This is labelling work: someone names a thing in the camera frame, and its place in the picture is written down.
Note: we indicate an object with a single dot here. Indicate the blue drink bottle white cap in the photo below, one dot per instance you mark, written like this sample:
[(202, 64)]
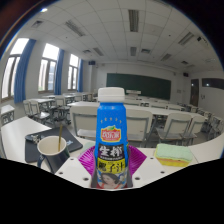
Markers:
[(111, 133)]

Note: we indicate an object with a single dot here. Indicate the ceiling light panels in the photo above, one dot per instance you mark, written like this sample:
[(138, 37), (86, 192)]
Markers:
[(133, 20)]

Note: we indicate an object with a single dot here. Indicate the black flat mat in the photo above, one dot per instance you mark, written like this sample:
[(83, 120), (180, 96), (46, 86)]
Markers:
[(71, 141)]

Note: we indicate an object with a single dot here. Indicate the white classroom desks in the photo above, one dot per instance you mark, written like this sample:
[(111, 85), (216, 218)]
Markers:
[(156, 111)]

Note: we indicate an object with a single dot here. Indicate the white lectern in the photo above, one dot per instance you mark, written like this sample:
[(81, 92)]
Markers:
[(133, 92)]

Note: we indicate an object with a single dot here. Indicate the classroom windows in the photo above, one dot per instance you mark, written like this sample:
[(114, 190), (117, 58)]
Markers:
[(48, 70)]

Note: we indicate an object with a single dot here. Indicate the dark green blackboard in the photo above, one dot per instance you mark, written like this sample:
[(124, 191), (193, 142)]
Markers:
[(138, 86)]

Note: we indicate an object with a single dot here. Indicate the bunch of keys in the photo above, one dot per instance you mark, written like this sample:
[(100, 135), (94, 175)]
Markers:
[(36, 137)]

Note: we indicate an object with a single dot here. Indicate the white curved desk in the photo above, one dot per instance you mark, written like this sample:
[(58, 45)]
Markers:
[(210, 146)]

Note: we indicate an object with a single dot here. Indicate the green and yellow sponge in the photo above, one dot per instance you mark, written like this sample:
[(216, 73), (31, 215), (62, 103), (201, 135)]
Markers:
[(173, 154)]

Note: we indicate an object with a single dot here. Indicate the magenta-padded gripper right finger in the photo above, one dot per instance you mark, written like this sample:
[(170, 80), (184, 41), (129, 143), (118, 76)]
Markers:
[(151, 170)]

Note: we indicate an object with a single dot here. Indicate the brown wooden door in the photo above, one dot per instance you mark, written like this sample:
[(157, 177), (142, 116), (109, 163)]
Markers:
[(194, 92)]

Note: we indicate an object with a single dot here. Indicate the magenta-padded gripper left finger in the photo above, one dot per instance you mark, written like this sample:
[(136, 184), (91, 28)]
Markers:
[(71, 170)]

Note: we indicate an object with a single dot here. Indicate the white classroom chairs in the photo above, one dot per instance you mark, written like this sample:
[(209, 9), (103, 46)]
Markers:
[(83, 120)]

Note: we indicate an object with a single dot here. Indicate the blue curtains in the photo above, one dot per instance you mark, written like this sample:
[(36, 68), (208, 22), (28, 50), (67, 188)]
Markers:
[(22, 70)]

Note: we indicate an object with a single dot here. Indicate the black wall speaker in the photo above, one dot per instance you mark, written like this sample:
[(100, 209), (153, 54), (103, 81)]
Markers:
[(185, 74), (92, 62)]

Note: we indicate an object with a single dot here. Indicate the dark blue mug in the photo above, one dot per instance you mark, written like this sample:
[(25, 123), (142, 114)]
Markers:
[(55, 160)]

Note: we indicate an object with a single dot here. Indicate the dark high wall window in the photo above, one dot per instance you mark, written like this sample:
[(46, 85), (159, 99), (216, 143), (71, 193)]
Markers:
[(213, 83)]

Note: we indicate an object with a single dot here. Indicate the wooden stir stick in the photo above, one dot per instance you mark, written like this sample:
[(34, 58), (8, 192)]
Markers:
[(60, 136)]

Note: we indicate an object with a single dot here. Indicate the ceiling projector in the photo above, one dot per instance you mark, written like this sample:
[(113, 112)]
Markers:
[(202, 41)]

